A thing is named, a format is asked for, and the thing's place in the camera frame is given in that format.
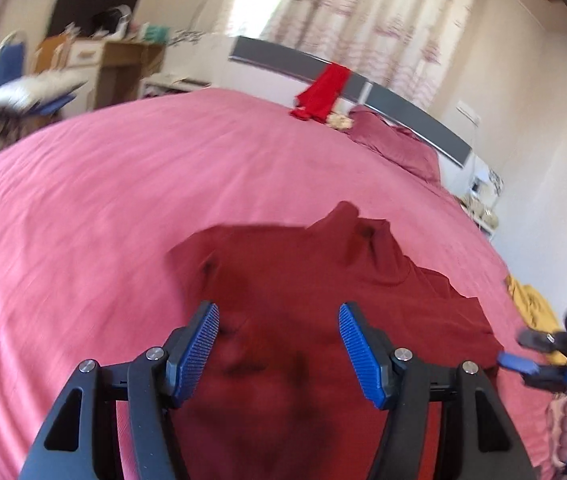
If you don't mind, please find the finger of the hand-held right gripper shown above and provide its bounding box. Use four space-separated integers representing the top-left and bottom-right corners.
497 351 567 392
517 329 567 352

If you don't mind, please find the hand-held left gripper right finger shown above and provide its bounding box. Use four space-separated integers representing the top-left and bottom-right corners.
338 302 537 480

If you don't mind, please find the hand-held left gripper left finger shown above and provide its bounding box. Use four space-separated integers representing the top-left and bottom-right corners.
18 301 220 480

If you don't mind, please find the dark red shirt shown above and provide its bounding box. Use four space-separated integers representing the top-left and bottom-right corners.
166 201 507 480

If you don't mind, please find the yellow cloth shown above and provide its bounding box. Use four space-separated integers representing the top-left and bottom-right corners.
506 274 567 366

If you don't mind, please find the white bedside table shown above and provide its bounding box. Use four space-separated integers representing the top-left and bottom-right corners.
463 167 504 241

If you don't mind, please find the pink bed blanket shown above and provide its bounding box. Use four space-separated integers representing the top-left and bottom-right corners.
0 86 567 480

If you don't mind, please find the pink pillow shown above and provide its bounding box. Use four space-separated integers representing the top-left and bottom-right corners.
348 105 441 183

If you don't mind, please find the bright red cloth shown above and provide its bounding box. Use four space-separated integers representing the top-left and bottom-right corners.
291 63 350 123

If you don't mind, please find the white low shelf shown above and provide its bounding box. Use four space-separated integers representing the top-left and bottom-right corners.
141 74 212 98

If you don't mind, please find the wooden desk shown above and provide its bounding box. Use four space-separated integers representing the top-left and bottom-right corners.
96 40 164 108

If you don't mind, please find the grey bed headboard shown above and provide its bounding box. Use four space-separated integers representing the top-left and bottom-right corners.
230 36 473 168

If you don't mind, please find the white cushion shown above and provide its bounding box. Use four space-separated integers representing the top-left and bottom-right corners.
0 71 87 111

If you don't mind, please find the white drawer unit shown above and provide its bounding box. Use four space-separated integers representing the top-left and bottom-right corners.
66 37 107 68

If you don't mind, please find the teal box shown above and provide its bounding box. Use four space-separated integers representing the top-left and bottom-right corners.
141 24 170 45

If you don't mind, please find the cardboard box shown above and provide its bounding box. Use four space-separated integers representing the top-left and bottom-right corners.
34 35 72 73

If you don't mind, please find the white patterned curtain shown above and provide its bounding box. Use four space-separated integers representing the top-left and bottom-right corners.
258 0 484 111

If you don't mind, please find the blue chair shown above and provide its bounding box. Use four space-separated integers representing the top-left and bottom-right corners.
0 30 79 146

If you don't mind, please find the black television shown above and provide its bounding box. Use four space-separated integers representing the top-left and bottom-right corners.
46 0 142 36

